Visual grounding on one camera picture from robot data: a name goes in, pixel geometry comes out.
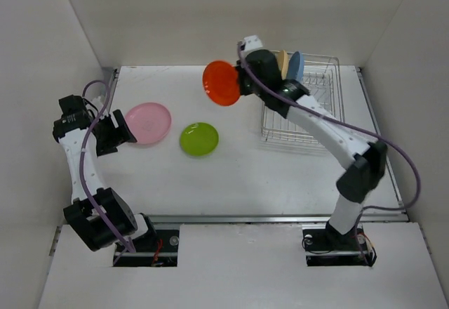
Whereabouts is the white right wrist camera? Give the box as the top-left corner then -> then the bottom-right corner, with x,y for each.
239,35 -> 264,53

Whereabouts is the pink plate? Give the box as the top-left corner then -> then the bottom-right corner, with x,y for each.
125,102 -> 172,145

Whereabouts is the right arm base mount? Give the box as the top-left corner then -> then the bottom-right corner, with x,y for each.
301,226 -> 377,268

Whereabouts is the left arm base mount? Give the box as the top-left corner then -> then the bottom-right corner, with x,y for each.
112,213 -> 180,268

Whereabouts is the orange translucent plate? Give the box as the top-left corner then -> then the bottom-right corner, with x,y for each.
202,60 -> 241,106

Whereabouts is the chrome wire dish rack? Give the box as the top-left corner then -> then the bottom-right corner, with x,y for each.
259,51 -> 346,145

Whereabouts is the aluminium table rail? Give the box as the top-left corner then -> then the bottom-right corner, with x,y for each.
149,213 -> 409,224

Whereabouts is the beige plate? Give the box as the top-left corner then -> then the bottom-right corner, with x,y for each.
276,50 -> 289,79

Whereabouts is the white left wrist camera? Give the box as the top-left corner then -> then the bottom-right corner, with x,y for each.
83,96 -> 104,114

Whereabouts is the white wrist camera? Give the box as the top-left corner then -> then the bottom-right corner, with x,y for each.
239,35 -> 264,53
83,96 -> 104,114

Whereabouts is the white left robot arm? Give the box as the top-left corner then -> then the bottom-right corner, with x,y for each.
53,95 -> 159,252

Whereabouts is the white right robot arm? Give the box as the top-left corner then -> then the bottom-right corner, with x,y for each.
236,48 -> 387,249

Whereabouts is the blue plate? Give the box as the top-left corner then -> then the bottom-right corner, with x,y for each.
286,51 -> 304,83

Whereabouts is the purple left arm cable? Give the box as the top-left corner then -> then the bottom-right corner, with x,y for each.
80,79 -> 136,254

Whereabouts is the green plate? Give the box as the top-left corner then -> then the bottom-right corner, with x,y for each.
180,122 -> 220,157

